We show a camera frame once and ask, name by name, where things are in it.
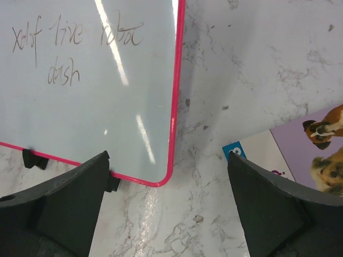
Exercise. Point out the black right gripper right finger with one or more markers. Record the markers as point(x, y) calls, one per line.
point(280, 217)

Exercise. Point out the dog picture book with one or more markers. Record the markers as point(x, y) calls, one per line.
point(307, 150)

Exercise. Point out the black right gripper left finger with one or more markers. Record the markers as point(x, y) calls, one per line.
point(57, 217)

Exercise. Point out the black whiteboard stand foot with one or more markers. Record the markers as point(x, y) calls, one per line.
point(31, 160)
point(112, 183)

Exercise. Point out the pink framed whiteboard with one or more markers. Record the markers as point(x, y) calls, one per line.
point(82, 77)

